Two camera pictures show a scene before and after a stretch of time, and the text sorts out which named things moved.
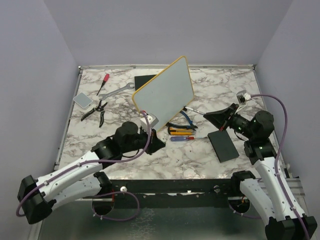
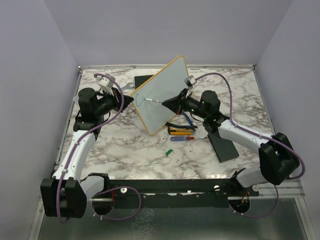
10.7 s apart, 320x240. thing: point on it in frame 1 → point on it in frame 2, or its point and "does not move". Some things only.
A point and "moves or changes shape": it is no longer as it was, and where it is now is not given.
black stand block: (140, 80) does not move
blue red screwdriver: (181, 138) does not move
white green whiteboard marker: (185, 108) moves or changes shape
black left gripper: (155, 143) → (116, 98)
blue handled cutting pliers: (191, 126) does not move
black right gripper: (220, 118) → (178, 103)
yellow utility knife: (177, 131) does not move
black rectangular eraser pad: (223, 145) does not move
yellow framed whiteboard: (166, 92) does not move
